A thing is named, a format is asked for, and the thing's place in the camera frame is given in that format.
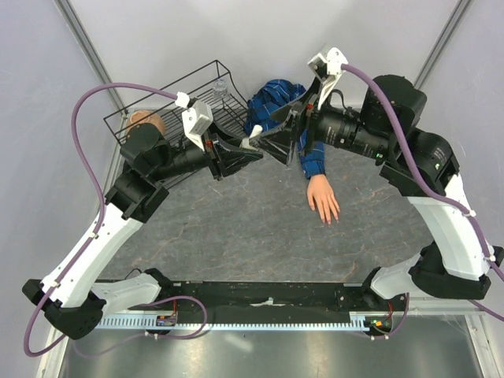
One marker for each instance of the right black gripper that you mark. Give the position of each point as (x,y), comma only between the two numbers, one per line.
(308,105)

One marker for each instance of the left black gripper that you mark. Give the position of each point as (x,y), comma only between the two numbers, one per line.
(229,161)

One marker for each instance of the white nail polish bottle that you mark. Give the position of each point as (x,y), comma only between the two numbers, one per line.
(248,145)

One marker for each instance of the white nail polish cap brush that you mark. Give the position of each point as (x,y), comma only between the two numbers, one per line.
(256,131)

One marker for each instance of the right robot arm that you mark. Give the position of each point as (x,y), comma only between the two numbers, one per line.
(421,165)

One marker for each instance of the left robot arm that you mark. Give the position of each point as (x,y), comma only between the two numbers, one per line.
(71,298)

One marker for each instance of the blue plaid shirt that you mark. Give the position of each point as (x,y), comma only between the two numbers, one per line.
(271,97)

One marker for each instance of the clear glass cup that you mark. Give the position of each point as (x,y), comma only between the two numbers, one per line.
(220,89)

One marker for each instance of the mannequin hand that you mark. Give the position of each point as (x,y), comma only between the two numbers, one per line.
(321,198)

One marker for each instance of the brown floral ceramic bowl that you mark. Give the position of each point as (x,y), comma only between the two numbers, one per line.
(144,117)

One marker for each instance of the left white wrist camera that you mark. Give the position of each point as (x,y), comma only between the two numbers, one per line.
(196,120)

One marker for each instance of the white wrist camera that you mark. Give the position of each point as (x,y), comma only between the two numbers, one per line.
(327,68)
(196,120)

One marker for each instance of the black wire dish rack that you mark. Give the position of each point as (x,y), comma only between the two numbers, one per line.
(177,118)

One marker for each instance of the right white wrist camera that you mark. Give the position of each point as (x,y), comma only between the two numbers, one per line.
(327,68)

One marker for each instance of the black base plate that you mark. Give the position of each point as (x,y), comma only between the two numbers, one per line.
(253,302)

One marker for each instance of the blue slotted cable duct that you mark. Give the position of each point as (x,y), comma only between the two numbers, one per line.
(151,322)

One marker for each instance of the aluminium frame rail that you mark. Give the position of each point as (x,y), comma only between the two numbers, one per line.
(427,306)

